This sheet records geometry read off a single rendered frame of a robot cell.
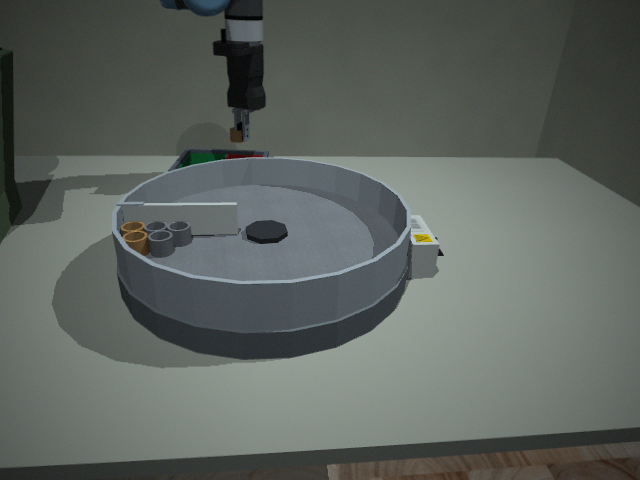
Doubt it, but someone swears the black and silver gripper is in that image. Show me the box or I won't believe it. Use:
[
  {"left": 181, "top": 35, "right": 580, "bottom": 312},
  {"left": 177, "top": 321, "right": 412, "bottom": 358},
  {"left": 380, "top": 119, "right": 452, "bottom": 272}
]
[{"left": 213, "top": 19, "right": 266, "bottom": 141}]

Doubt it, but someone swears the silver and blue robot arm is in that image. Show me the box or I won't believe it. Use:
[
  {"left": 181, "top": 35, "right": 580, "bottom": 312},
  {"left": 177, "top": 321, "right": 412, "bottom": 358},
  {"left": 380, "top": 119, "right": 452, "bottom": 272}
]
[{"left": 160, "top": 0, "right": 263, "bottom": 21}]

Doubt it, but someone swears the bronze bushing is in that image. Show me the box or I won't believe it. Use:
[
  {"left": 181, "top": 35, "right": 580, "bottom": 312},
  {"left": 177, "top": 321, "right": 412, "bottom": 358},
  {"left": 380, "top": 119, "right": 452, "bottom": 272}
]
[
  {"left": 230, "top": 127, "right": 244, "bottom": 143},
  {"left": 120, "top": 221, "right": 145, "bottom": 237},
  {"left": 122, "top": 231, "right": 150, "bottom": 256}
]

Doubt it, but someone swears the red and green divided bin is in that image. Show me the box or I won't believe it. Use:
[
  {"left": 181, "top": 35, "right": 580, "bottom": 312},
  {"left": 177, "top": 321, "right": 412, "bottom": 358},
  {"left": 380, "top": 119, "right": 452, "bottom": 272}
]
[{"left": 168, "top": 148, "right": 269, "bottom": 171}]

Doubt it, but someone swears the dark grey metal sleeve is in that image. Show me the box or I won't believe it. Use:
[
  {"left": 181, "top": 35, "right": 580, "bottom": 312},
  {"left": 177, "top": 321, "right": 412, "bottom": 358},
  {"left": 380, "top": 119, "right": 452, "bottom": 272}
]
[
  {"left": 148, "top": 230, "right": 175, "bottom": 258},
  {"left": 167, "top": 221, "right": 192, "bottom": 247},
  {"left": 144, "top": 221, "right": 167, "bottom": 236}
]

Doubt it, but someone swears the grey round turntable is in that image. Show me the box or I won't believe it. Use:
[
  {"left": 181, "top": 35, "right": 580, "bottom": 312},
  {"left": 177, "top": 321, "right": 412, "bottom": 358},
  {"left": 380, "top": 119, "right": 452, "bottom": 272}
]
[{"left": 112, "top": 157, "right": 444, "bottom": 360}]

